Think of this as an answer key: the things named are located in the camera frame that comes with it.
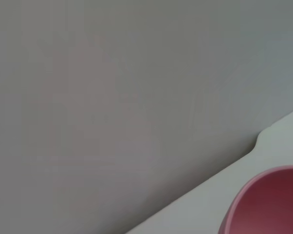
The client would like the pink bowl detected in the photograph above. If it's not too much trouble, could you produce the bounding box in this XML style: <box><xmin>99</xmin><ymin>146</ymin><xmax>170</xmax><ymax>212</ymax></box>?
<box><xmin>218</xmin><ymin>165</ymin><xmax>293</xmax><ymax>234</ymax></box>

